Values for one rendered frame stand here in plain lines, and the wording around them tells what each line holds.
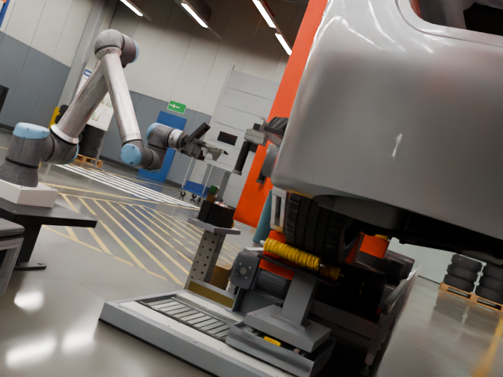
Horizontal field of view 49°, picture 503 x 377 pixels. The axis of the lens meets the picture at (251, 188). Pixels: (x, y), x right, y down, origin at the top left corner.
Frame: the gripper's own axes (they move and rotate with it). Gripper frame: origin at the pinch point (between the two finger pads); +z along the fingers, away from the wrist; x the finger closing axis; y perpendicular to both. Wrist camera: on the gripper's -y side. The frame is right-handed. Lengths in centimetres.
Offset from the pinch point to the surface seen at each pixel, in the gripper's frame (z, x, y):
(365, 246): 44, -253, 26
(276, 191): 31.9, 9.4, 9.5
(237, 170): 10.1, 1.6, 6.2
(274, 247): 35.6, -2.5, 31.9
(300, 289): 50, -12, 45
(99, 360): 7, 56, 83
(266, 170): 17.6, -12.3, 2.0
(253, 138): 12.4, 2.4, -8.6
